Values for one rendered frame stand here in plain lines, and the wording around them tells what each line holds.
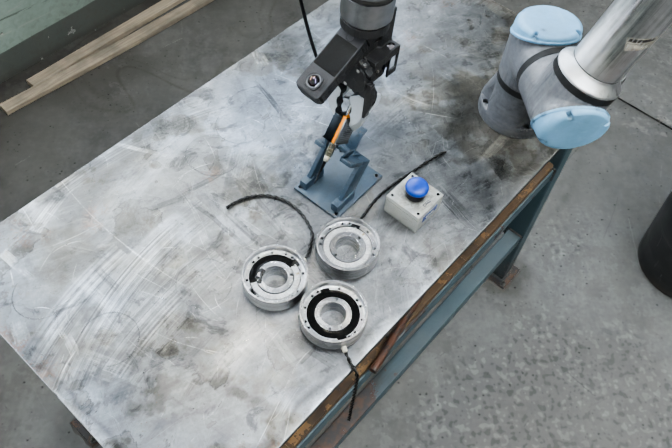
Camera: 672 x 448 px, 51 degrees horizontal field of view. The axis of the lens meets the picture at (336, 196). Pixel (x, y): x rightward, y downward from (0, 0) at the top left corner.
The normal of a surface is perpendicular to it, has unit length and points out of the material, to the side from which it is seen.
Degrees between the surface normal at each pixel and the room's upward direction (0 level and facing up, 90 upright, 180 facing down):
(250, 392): 0
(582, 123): 97
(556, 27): 8
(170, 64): 0
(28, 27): 90
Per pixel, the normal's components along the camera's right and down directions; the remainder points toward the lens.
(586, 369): 0.06, -0.58
